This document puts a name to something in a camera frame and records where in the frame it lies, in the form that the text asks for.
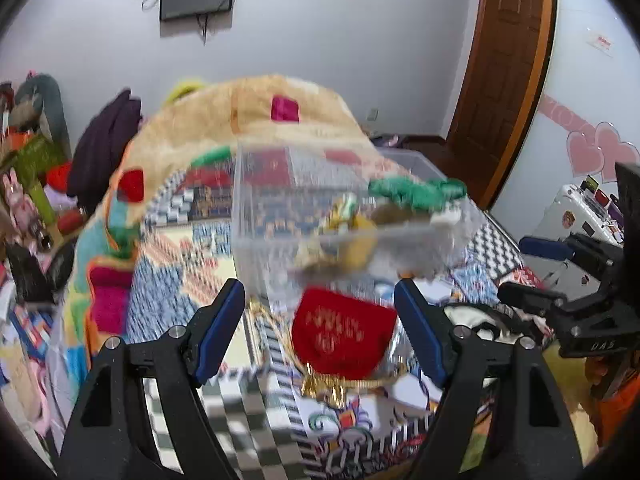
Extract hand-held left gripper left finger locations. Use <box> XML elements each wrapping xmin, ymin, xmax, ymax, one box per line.
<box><xmin>58</xmin><ymin>278</ymin><xmax>247</xmax><ymax>480</ymax></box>

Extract white wall label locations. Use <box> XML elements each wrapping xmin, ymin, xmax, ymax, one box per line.
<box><xmin>586</xmin><ymin>30</ymin><xmax>617</xmax><ymax>58</ymax></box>

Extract clear plastic box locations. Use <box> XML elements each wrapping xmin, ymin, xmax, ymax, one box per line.
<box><xmin>230</xmin><ymin>141</ymin><xmax>470</xmax><ymax>306</ymax></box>

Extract white and black cloth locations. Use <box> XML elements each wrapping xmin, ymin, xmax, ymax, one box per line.
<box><xmin>442</xmin><ymin>302</ymin><xmax>556</xmax><ymax>348</ymax></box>

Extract patterned bed sheet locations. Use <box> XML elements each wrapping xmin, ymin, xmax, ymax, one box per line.
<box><xmin>127</xmin><ymin>160</ymin><xmax>548</xmax><ymax>480</ymax></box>

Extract pink heart wall stickers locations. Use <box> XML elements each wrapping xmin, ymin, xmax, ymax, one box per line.
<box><xmin>544</xmin><ymin>94</ymin><xmax>640</xmax><ymax>184</ymax></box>

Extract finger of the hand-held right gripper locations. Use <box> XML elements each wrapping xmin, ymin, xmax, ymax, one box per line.
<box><xmin>518</xmin><ymin>236</ymin><xmax>577</xmax><ymax>262</ymax></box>
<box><xmin>497</xmin><ymin>281</ymin><xmax>568</xmax><ymax>317</ymax></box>

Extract brown wooden door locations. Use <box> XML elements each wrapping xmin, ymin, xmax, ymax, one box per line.
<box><xmin>446</xmin><ymin>0</ymin><xmax>558</xmax><ymax>211</ymax></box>

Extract red embroidered pouch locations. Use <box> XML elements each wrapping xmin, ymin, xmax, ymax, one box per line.
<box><xmin>291</xmin><ymin>287</ymin><xmax>399</xmax><ymax>379</ymax></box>

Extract cream patchwork plush blanket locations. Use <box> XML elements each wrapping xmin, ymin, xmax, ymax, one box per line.
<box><xmin>82</xmin><ymin>74</ymin><xmax>401</xmax><ymax>351</ymax></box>

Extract green knitted item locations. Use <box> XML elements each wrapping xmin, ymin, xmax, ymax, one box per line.
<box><xmin>368</xmin><ymin>176</ymin><xmax>467</xmax><ymax>212</ymax></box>

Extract dark purple garment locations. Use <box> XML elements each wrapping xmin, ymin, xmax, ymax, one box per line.
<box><xmin>66</xmin><ymin>89</ymin><xmax>144</xmax><ymax>202</ymax></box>

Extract yellow plush cloth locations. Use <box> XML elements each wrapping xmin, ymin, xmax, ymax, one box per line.
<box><xmin>540</xmin><ymin>342</ymin><xmax>603</xmax><ymax>480</ymax></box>

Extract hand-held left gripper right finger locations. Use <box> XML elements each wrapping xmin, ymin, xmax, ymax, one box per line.
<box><xmin>394</xmin><ymin>278</ymin><xmax>586</xmax><ymax>480</ymax></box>

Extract white suitcase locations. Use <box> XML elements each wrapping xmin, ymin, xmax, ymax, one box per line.
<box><xmin>541</xmin><ymin>183</ymin><xmax>626</xmax><ymax>248</ymax></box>

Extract clear storage bin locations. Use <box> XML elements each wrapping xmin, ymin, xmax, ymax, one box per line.
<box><xmin>374</xmin><ymin>146</ymin><xmax>447</xmax><ymax>183</ymax></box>

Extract yellow soft toy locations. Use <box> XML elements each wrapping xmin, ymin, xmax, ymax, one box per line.
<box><xmin>295</xmin><ymin>197</ymin><xmax>381</xmax><ymax>276</ymax></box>

